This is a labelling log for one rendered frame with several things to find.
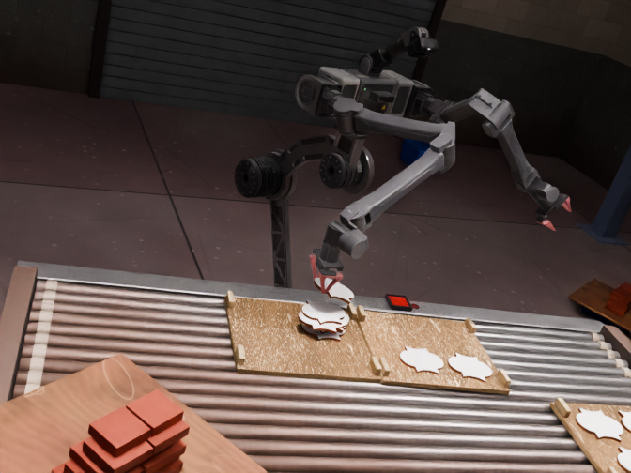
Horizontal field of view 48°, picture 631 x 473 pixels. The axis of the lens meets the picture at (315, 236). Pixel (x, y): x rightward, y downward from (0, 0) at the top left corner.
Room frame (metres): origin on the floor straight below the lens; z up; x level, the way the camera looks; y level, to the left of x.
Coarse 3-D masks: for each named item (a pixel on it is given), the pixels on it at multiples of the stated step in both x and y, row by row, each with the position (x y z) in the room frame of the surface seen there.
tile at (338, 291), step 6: (318, 282) 1.83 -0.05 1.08; (330, 282) 1.88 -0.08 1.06; (318, 288) 1.81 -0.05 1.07; (336, 288) 1.86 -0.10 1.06; (342, 288) 1.88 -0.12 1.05; (330, 294) 1.80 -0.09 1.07; (336, 294) 1.82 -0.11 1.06; (342, 294) 1.84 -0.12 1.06; (348, 294) 1.87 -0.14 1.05; (348, 300) 1.82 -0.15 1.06
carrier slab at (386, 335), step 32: (384, 320) 1.97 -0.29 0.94; (416, 320) 2.03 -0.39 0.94; (448, 320) 2.09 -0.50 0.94; (384, 352) 1.79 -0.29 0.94; (448, 352) 1.89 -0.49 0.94; (480, 352) 1.95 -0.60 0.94; (384, 384) 1.66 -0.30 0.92; (416, 384) 1.69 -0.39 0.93; (448, 384) 1.73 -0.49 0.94; (480, 384) 1.77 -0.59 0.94
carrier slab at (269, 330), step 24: (240, 312) 1.79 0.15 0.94; (264, 312) 1.82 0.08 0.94; (288, 312) 1.86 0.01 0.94; (240, 336) 1.67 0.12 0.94; (264, 336) 1.70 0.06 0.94; (288, 336) 1.73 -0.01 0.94; (312, 336) 1.77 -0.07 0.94; (360, 336) 1.84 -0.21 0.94; (264, 360) 1.59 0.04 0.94; (288, 360) 1.62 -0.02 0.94; (312, 360) 1.65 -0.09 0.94; (336, 360) 1.68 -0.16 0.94; (360, 360) 1.72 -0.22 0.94
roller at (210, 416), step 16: (208, 416) 1.34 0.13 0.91; (224, 416) 1.35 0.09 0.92; (240, 416) 1.37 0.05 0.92; (256, 416) 1.39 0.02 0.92; (272, 416) 1.40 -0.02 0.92; (288, 416) 1.42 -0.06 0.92; (304, 416) 1.43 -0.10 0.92; (320, 416) 1.45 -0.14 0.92; (336, 416) 1.47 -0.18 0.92; (352, 416) 1.49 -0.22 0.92; (368, 416) 1.51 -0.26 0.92; (448, 432) 1.56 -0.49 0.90; (464, 432) 1.57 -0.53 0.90; (480, 432) 1.59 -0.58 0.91; (496, 432) 1.61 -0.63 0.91; (512, 432) 1.63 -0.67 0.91; (528, 432) 1.64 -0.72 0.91; (544, 432) 1.66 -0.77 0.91; (560, 432) 1.68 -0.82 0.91
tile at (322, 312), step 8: (312, 304) 1.85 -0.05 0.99; (320, 304) 1.86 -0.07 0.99; (328, 304) 1.87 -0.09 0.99; (304, 312) 1.79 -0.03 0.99; (312, 312) 1.81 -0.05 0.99; (320, 312) 1.82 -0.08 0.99; (328, 312) 1.83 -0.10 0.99; (336, 312) 1.84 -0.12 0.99; (344, 312) 1.86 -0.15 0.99; (320, 320) 1.77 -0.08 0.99; (328, 320) 1.79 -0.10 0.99; (336, 320) 1.80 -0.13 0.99
